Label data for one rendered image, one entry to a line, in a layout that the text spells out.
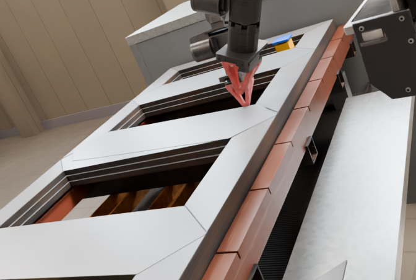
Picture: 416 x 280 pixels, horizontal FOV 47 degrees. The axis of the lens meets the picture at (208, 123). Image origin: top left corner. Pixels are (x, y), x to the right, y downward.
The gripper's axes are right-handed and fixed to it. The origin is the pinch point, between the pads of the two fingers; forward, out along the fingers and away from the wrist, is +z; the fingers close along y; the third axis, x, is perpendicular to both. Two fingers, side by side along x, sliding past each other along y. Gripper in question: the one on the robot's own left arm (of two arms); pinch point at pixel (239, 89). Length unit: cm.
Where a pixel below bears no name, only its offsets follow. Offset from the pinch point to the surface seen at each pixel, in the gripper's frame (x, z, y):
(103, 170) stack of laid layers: -39, 37, -2
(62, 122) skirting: -359, 289, -292
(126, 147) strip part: -37, 34, -10
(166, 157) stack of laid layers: -20.4, 27.2, -4.4
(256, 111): -3.2, 16.5, -19.7
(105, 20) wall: -276, 138, -294
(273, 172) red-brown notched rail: 10.2, 14.0, 4.2
